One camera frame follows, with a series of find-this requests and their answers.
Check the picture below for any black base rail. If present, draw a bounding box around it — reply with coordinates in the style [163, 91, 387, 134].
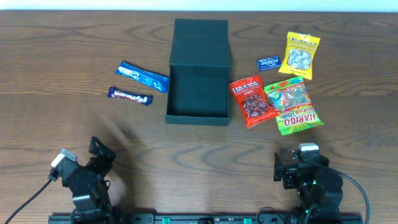
[47, 213, 363, 224]

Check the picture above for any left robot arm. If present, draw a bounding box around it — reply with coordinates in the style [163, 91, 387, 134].
[63, 136, 116, 224]

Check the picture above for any green Haribo gummy bag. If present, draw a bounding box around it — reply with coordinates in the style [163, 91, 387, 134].
[264, 77, 324, 136]

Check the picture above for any red Halls candy bag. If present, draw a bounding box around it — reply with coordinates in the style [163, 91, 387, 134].
[229, 75, 278, 129]

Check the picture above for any blue Eclipse mint pack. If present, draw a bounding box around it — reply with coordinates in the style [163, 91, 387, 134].
[256, 56, 281, 72]

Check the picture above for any purple Dairy Milk bar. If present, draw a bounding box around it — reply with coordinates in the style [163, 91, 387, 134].
[108, 86, 152, 106]

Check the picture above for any light blue snack bar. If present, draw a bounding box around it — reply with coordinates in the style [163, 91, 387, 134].
[115, 61, 170, 93]

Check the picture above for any dark green gift box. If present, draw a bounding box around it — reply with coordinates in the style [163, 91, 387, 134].
[165, 19, 231, 126]

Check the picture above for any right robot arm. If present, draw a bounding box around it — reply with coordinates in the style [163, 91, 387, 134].
[274, 150, 343, 223]

